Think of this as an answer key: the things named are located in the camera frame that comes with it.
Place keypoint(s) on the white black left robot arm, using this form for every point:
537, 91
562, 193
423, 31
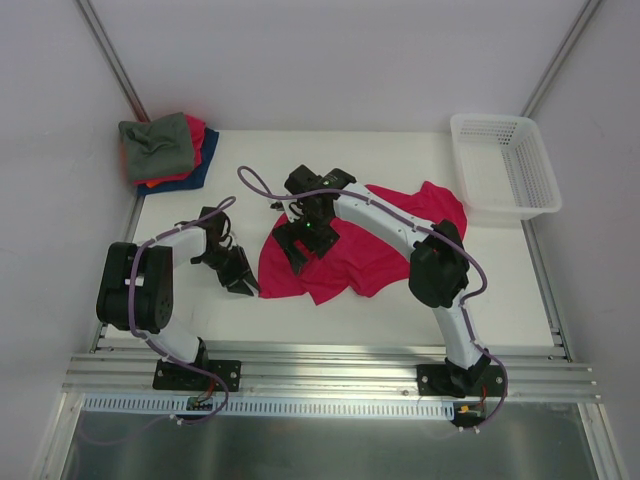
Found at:
136, 293

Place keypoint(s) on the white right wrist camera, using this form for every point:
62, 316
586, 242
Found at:
289, 208

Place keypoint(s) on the crimson pink t shirt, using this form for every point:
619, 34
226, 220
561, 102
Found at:
359, 260

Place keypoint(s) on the aluminium frame rail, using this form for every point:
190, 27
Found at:
535, 374

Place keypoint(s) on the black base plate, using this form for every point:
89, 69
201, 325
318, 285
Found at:
439, 380
171, 377

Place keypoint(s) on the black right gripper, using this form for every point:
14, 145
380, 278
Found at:
307, 240

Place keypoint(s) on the white slotted cable duct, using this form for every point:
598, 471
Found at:
270, 407

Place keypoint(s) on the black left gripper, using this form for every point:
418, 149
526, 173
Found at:
232, 270

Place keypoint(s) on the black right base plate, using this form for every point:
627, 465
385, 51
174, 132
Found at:
439, 380

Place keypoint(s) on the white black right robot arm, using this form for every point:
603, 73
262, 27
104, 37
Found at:
438, 264

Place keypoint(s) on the folded red t shirt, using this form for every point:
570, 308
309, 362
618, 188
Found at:
197, 131

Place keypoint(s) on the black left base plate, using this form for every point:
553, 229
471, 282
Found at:
171, 377

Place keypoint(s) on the white plastic mesh basket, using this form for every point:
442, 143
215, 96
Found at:
502, 168

